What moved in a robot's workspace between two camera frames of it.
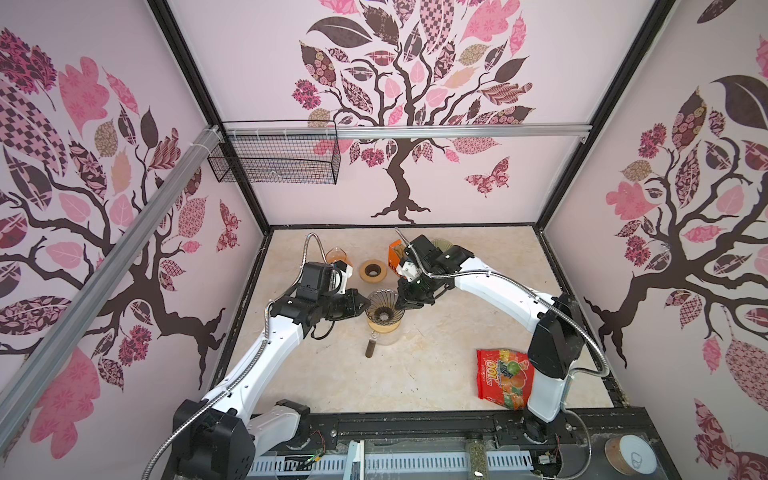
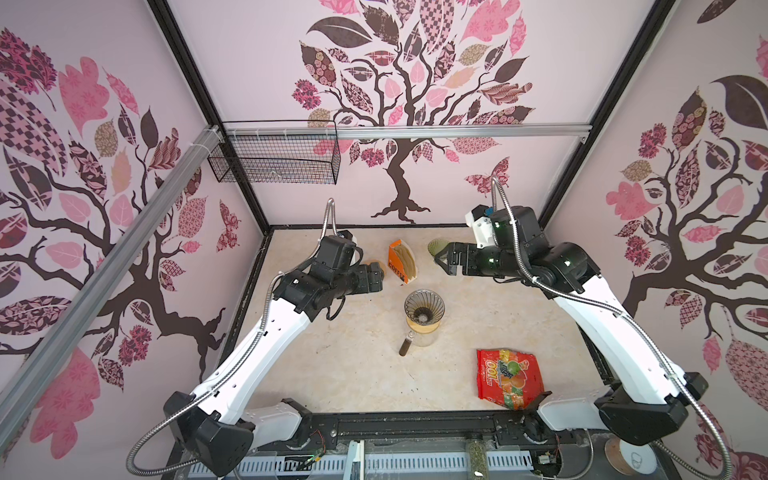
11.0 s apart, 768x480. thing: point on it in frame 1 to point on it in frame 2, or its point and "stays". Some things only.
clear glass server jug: [382, 338] to [417, 339]
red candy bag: [503, 376] stays
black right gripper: [405, 301] to [451, 256]
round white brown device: [631, 455] stays
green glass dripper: [443, 244] stays
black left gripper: [352, 298] to [363, 285]
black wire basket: [277, 160] stays
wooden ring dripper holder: [384, 328] to [425, 329]
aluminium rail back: [406, 131] stays
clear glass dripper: [382, 309] to [424, 307]
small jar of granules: [477, 460] stays
